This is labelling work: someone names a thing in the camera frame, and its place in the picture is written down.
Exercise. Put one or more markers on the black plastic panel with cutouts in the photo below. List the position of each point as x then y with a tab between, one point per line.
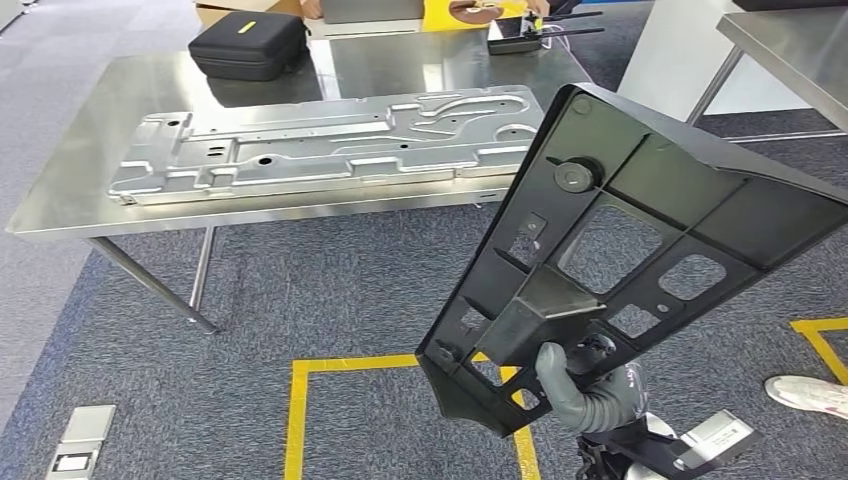
696	166

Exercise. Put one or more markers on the open silver floor socket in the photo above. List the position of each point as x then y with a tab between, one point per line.
79	444

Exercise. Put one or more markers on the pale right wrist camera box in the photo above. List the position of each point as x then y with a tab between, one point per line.
719	438

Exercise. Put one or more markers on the stainless steel workbench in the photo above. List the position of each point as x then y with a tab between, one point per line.
66	199

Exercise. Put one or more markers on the person's foot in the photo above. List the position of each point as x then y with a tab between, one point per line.
808	396

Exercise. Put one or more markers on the white partition board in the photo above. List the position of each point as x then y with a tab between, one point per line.
669	66

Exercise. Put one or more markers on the black remote controller with antennas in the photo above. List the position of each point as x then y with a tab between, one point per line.
510	43

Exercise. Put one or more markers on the person's right hand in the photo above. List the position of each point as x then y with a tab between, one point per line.
311	8

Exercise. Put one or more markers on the yellow floor tape square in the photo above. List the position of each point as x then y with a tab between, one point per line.
358	364

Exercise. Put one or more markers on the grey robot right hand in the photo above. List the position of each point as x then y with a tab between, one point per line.
609	409

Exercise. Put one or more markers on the yellow sheet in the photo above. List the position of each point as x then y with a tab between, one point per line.
434	16

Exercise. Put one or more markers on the person's left hand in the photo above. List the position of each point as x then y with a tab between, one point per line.
538	6

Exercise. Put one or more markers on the brown round disc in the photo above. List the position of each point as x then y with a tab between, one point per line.
474	13

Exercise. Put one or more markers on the brown cardboard box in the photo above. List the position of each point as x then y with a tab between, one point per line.
218	10

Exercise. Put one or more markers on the grey laptop with yellow label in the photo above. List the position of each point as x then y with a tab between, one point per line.
371	10

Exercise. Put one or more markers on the stamped silver metal plate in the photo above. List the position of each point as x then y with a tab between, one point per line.
298	152

